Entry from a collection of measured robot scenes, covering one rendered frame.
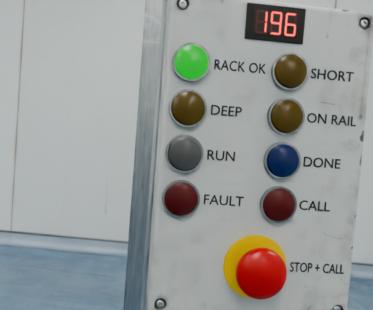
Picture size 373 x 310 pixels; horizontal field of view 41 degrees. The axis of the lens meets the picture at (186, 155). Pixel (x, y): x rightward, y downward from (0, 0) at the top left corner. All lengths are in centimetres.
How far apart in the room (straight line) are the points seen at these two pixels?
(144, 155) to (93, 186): 238
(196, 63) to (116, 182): 350
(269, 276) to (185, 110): 14
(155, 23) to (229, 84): 119
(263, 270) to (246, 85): 15
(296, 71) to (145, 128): 117
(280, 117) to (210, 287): 15
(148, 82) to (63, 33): 252
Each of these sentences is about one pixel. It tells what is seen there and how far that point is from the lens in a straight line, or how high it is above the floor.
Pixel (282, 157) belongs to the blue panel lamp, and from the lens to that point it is 40.
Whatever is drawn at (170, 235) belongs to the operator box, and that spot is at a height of 93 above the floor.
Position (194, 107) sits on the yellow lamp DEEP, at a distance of 39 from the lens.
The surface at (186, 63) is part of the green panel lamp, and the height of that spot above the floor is 106.
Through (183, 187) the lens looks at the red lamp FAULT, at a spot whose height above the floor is 97.
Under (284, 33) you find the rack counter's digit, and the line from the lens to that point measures 41.
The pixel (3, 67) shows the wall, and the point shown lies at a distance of 416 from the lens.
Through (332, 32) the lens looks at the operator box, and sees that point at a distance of 43.
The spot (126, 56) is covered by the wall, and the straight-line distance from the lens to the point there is 388.
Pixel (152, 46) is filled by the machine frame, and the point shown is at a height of 126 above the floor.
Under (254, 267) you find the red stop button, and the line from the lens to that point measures 39.
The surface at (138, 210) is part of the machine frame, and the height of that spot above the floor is 74.
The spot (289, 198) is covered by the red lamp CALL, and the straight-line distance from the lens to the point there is 41.
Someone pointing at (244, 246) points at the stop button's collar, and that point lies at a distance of 41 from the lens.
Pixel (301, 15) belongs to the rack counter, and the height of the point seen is 111.
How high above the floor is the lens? 101
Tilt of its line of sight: 3 degrees down
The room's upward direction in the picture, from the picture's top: 4 degrees clockwise
